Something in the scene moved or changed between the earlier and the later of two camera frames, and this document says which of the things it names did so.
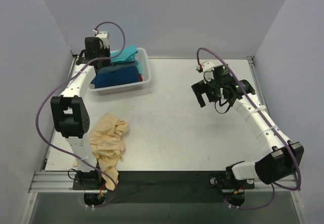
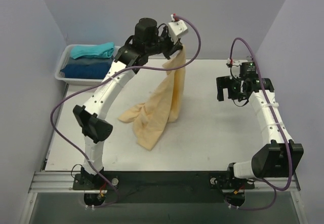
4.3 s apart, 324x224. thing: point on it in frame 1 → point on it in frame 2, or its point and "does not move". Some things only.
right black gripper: x=205 y=88 → x=225 y=86
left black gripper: x=102 y=63 → x=171 y=48
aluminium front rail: x=58 y=182 does not move
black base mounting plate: x=163 y=187 does not move
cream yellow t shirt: x=107 y=138 → x=161 y=103
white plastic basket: x=142 y=56 → x=63 y=63
